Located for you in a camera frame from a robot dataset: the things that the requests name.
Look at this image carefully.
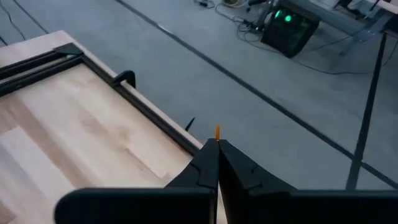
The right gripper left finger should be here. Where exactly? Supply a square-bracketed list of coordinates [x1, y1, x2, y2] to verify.
[55, 139, 220, 224]

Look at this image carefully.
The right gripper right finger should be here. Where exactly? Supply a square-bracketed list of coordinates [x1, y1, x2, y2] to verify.
[219, 139, 398, 224]

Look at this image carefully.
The thin black table spike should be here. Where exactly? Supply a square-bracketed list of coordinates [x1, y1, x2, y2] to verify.
[184, 116, 196, 132]

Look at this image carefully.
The black hook table clamp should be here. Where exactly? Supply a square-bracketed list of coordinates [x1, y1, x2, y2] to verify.
[110, 70, 137, 90]

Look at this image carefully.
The black computer tower green light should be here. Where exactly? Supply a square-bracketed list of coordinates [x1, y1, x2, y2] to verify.
[260, 6, 321, 59]

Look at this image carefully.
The black aluminium table frame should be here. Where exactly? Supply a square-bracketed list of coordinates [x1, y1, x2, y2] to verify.
[0, 42, 201, 157]

